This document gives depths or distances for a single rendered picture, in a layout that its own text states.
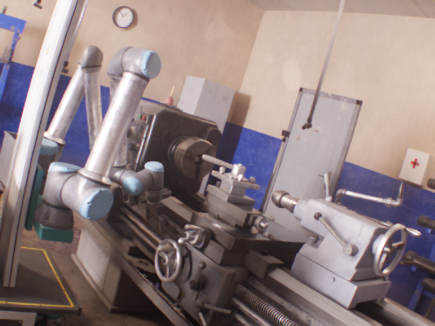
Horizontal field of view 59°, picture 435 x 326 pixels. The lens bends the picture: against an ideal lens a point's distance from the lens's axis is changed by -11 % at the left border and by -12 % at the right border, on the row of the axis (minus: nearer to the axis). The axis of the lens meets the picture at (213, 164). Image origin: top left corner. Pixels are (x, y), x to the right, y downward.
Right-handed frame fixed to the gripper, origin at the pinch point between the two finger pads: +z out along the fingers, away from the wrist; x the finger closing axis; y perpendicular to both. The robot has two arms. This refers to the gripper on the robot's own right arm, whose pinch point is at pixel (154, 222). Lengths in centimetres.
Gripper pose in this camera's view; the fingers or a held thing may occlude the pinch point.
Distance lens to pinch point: 224.3
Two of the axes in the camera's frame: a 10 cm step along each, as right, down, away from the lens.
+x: 6.3, 3.9, -6.7
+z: -0.7, 8.8, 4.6
